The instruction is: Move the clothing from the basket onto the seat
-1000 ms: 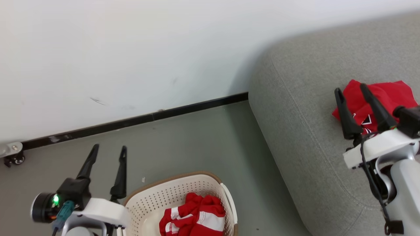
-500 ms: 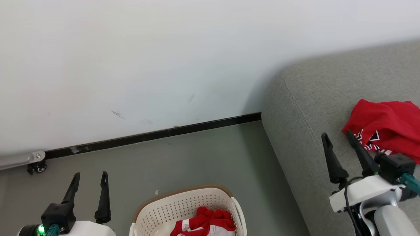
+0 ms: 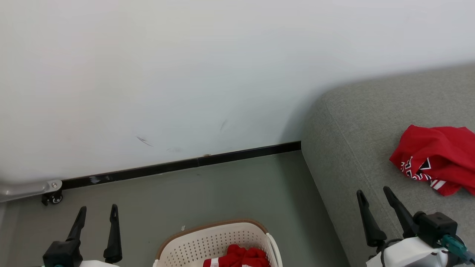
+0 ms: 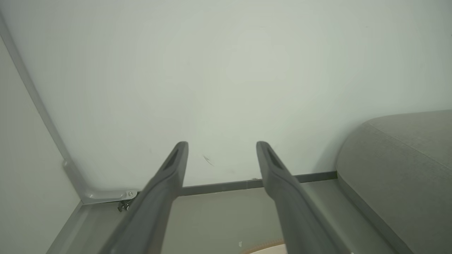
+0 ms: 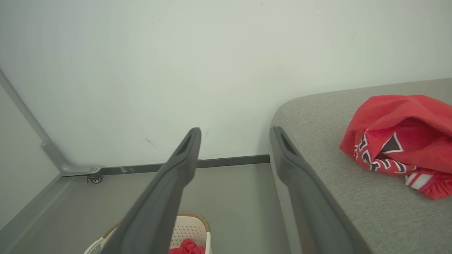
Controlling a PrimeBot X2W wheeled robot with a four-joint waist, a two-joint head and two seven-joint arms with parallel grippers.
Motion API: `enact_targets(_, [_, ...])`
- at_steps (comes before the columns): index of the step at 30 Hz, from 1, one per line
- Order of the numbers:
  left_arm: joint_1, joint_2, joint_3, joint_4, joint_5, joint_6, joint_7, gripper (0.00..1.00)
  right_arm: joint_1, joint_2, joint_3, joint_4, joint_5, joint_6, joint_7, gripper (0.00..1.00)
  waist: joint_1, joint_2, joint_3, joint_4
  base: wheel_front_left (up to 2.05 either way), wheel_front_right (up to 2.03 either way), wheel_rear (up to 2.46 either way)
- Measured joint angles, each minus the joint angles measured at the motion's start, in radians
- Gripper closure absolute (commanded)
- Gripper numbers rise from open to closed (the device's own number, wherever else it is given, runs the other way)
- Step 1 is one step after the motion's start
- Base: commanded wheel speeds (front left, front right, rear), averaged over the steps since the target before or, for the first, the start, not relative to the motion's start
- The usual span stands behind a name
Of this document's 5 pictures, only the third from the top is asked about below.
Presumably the red jersey with letter print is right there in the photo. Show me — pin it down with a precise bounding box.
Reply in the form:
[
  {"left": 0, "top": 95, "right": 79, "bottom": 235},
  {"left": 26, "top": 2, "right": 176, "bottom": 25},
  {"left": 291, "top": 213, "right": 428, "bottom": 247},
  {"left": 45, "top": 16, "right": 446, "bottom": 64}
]
[{"left": 389, "top": 125, "right": 475, "bottom": 197}]

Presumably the cream perforated laundry basket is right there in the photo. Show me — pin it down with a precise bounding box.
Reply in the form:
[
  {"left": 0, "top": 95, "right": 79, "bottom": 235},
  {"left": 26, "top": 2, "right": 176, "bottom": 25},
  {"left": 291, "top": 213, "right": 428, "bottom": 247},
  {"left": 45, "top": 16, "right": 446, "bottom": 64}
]
[{"left": 153, "top": 219, "right": 283, "bottom": 267}]

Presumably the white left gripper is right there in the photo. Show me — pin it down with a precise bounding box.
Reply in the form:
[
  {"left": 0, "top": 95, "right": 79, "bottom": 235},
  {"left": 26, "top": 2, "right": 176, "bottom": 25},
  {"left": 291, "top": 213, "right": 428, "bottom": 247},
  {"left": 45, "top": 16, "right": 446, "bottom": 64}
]
[{"left": 66, "top": 204, "right": 123, "bottom": 267}]

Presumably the silver metal frame bar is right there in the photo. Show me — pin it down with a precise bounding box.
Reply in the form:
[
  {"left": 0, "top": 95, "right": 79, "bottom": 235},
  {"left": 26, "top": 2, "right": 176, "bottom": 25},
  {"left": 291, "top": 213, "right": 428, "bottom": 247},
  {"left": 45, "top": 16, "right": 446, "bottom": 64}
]
[{"left": 0, "top": 180, "right": 63, "bottom": 203}]

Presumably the small black caster wheel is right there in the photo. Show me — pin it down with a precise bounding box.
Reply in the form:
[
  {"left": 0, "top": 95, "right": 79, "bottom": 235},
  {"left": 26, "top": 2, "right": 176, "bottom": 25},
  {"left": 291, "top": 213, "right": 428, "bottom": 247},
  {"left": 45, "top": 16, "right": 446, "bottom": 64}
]
[{"left": 41, "top": 191, "right": 63, "bottom": 206}]

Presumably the red garment with white trim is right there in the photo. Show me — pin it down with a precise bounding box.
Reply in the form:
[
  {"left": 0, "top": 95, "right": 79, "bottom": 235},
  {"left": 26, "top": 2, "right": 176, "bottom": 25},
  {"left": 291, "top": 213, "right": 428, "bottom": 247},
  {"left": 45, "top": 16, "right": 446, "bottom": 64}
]
[{"left": 203, "top": 244, "right": 270, "bottom": 267}]

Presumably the black wall baseboard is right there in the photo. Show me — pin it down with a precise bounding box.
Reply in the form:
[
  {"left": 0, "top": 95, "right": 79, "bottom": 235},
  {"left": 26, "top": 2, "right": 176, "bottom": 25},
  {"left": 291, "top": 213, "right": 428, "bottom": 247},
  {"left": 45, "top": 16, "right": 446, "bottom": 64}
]
[{"left": 61, "top": 141, "right": 302, "bottom": 190}]

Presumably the teal connector camera cable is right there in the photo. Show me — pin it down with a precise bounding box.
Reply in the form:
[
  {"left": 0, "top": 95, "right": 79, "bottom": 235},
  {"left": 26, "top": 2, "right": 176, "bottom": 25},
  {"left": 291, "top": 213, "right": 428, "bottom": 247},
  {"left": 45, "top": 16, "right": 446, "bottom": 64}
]
[{"left": 441, "top": 234, "right": 475, "bottom": 265}]

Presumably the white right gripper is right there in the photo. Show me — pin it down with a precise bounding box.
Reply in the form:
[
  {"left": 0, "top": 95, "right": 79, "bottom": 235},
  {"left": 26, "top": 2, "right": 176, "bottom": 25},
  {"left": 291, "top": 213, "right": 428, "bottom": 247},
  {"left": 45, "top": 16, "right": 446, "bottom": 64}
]
[{"left": 356, "top": 186, "right": 450, "bottom": 267}]

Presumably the grey fabric sofa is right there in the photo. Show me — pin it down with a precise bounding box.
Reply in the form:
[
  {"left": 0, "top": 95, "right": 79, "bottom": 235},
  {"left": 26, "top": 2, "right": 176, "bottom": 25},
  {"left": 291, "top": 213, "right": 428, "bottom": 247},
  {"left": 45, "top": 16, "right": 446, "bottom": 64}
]
[{"left": 301, "top": 63, "right": 475, "bottom": 267}]

